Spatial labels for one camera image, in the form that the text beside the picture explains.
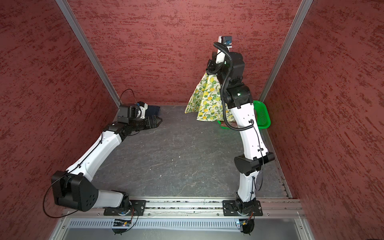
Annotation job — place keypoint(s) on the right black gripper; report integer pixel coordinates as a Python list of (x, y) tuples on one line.
[(213, 65)]

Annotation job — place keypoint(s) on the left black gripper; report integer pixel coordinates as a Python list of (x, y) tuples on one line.
[(149, 125)]

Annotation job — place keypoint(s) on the yellow floral skirt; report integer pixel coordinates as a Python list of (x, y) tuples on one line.
[(206, 100)]

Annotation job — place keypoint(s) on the green plastic basket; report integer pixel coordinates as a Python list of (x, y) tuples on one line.
[(260, 113)]

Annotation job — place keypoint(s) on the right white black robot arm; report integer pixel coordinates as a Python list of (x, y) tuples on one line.
[(239, 115)]

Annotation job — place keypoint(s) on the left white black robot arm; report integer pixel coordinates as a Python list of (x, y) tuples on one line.
[(73, 187)]

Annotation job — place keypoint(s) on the left base connector board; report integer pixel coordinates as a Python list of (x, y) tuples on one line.
[(120, 226)]

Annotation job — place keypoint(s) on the base connector board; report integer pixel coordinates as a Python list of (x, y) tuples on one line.
[(120, 226), (246, 226)]

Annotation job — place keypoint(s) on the right base connector board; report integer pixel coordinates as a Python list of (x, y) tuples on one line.
[(246, 226)]

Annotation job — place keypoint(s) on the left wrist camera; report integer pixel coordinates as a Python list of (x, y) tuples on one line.
[(126, 114)]

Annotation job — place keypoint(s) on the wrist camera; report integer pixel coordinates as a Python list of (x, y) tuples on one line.
[(126, 114), (226, 41)]

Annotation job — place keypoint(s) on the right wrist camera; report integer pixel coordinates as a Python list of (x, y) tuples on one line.
[(226, 41)]

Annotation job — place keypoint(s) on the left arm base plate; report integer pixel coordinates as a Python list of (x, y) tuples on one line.
[(127, 208)]

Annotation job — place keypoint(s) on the left aluminium corner post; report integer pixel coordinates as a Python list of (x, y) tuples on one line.
[(79, 33)]

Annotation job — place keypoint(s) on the aluminium corner post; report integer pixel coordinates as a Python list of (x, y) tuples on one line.
[(290, 37), (79, 33)]

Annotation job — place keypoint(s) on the right aluminium corner post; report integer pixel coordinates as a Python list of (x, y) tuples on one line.
[(290, 37)]

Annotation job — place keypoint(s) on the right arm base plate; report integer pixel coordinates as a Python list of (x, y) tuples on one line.
[(239, 208)]

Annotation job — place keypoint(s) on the slotted cable duct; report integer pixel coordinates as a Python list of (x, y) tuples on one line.
[(164, 224)]

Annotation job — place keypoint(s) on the aluminium front rail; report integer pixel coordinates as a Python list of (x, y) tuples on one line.
[(211, 208)]

